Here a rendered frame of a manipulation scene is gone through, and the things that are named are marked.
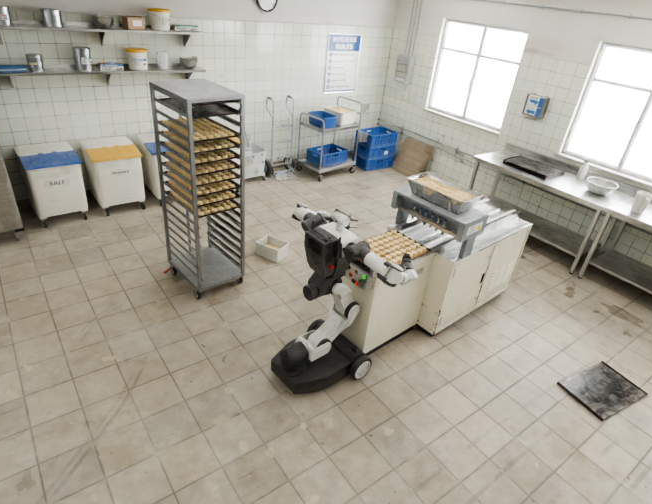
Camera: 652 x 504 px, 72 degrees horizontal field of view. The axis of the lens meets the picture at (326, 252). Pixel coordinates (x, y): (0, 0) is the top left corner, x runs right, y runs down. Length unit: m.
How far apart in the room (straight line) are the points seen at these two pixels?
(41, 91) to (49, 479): 4.13
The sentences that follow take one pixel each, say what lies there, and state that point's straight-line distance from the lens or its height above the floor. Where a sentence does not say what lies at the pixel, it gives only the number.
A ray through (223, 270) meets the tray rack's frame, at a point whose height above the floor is 0.15.
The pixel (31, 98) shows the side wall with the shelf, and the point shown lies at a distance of 6.06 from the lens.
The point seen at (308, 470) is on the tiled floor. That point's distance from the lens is 3.11.
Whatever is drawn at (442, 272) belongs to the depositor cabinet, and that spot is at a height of 0.70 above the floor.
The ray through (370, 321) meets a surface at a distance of 3.48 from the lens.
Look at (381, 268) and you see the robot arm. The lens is 2.66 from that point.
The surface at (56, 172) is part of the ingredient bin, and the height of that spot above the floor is 0.63.
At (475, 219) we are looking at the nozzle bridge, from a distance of 3.60.
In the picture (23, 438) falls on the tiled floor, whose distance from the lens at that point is 3.57.
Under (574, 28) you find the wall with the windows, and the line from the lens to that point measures 6.47.
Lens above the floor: 2.61
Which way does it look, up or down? 31 degrees down
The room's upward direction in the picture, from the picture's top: 6 degrees clockwise
